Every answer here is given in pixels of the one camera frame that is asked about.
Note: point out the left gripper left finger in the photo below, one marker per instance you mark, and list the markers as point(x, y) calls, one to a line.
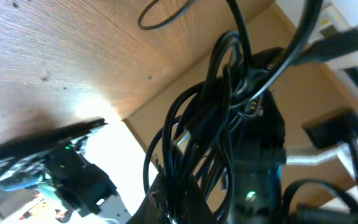
point(154, 207)

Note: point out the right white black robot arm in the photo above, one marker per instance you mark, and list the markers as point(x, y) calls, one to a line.
point(52, 158)

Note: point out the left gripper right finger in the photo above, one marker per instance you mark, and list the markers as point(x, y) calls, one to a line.
point(196, 210)

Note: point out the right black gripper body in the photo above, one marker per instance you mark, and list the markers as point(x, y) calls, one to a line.
point(258, 138)

